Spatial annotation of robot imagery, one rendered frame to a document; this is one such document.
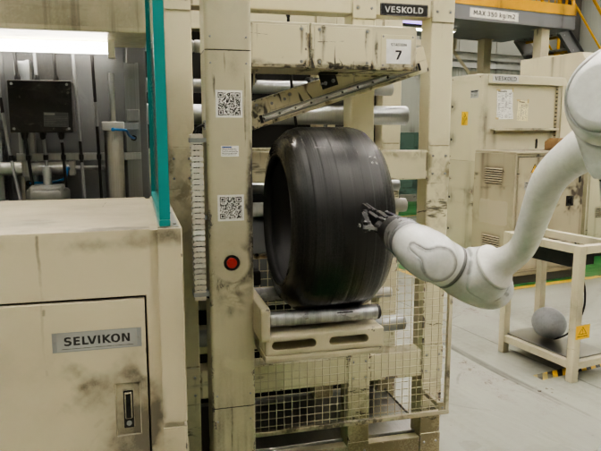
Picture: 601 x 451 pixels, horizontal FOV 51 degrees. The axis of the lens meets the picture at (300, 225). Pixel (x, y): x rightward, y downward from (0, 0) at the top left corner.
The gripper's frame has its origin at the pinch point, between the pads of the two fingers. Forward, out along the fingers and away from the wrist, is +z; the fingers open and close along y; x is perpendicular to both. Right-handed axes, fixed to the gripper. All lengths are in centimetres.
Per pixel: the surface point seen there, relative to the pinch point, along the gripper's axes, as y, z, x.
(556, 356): -177, 133, 131
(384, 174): -7.9, 10.3, -7.5
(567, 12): -556, 680, -96
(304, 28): 4, 56, -46
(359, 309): -3.7, 11.8, 33.1
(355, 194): 1.7, 6.2, -3.2
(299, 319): 14.8, 11.0, 34.3
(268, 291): 18, 39, 37
